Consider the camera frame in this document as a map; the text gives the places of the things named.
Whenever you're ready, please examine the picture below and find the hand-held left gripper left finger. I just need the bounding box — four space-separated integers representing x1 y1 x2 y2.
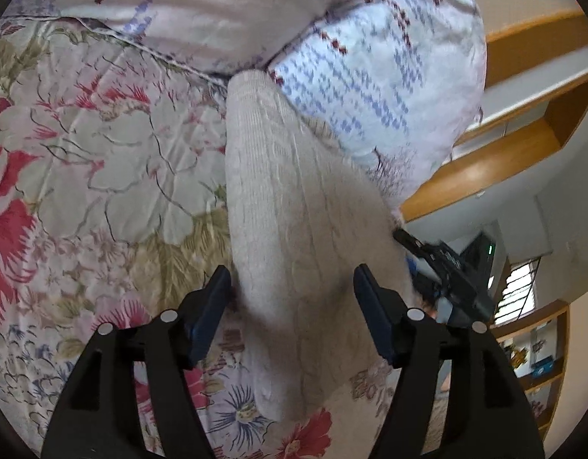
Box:
41 264 234 459

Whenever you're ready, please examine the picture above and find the blue box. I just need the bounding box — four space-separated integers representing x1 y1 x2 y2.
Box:
530 358 557 378

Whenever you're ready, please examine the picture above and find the white pillow with purple flowers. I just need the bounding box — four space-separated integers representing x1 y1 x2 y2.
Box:
33 0 406 81

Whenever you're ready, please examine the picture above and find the pale blue printed pillow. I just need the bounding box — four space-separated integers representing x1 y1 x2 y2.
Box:
267 0 489 212

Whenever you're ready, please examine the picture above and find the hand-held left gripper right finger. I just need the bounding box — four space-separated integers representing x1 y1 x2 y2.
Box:
353 263 546 459

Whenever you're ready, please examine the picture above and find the beige cable-knit sweater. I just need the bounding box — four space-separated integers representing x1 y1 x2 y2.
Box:
224 70 420 424

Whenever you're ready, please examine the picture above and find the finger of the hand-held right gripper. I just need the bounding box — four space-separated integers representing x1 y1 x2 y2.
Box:
392 228 437 263

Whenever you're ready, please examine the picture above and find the wooden shelf unit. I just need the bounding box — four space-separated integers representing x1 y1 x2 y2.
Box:
489 299 573 441

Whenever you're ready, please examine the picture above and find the floral bedspread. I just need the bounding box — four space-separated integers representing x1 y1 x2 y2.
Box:
0 10 448 459

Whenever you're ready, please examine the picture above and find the wooden headboard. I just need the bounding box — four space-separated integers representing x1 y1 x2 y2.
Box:
399 8 588 223

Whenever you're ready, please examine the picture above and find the window grille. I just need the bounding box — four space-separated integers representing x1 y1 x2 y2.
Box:
492 255 544 327

